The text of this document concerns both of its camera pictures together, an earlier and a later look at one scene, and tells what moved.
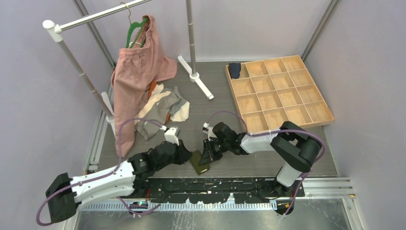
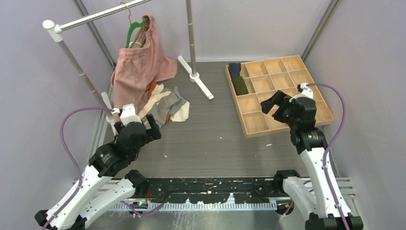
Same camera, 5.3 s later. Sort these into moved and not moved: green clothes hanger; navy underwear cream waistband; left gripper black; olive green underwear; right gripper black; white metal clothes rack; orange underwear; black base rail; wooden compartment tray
Moved: right gripper black; left gripper black; olive green underwear
Not moved: green clothes hanger; white metal clothes rack; black base rail; wooden compartment tray; navy underwear cream waistband; orange underwear
